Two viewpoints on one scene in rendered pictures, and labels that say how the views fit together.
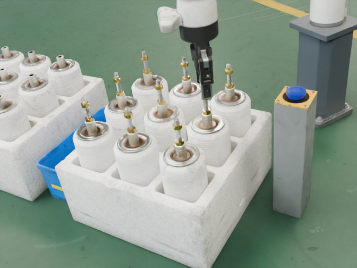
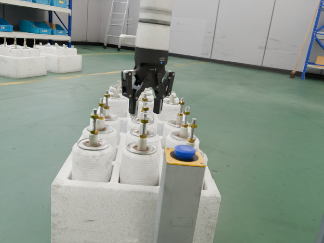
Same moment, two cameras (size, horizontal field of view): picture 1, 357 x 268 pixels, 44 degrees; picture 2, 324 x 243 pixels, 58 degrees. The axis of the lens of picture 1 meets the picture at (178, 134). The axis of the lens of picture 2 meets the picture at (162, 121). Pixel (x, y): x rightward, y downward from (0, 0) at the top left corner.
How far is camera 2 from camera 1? 79 cm
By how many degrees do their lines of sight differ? 48
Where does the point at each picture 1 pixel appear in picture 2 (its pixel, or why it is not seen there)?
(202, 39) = (137, 59)
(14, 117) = (112, 103)
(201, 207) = (62, 182)
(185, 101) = (168, 139)
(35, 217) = not seen: hidden behind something
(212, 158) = (123, 174)
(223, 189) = (97, 193)
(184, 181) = (74, 159)
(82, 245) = not seen: hidden behind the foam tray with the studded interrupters
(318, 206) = not seen: outside the picture
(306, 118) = (165, 174)
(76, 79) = (170, 113)
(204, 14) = (142, 36)
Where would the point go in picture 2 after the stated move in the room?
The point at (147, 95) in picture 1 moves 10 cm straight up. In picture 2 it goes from (166, 128) to (169, 98)
